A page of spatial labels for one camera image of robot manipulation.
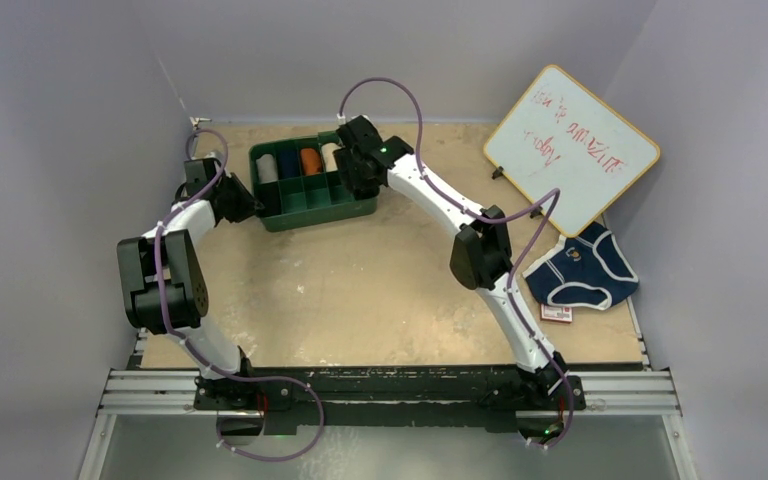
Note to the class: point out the whiteboard with red writing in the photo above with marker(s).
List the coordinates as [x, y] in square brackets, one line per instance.
[559, 135]

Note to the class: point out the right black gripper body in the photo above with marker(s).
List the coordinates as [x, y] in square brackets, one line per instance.
[353, 174]

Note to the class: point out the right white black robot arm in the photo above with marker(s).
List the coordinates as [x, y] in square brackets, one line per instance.
[481, 254]

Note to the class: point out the navy rolled underwear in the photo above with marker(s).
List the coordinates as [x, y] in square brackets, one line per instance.
[288, 164]

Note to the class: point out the beige rolled underwear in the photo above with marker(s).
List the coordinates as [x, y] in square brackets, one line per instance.
[328, 152]

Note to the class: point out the navy white underwear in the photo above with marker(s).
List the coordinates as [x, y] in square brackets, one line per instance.
[586, 271]

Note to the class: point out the aluminium frame rail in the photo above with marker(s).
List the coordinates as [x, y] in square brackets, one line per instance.
[172, 392]

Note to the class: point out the orange rolled underwear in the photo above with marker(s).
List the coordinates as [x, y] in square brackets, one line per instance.
[311, 161]

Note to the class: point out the grey rolled underwear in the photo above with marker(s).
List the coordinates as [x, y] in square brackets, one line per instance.
[267, 169]

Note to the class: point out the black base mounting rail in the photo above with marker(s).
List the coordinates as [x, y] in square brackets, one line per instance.
[497, 398]

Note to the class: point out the green divided storage tray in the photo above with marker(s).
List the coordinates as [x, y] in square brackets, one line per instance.
[306, 200]

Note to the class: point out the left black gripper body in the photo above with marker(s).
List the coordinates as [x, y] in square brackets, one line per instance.
[238, 206]

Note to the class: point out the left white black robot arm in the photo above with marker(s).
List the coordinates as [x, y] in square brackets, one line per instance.
[164, 289]

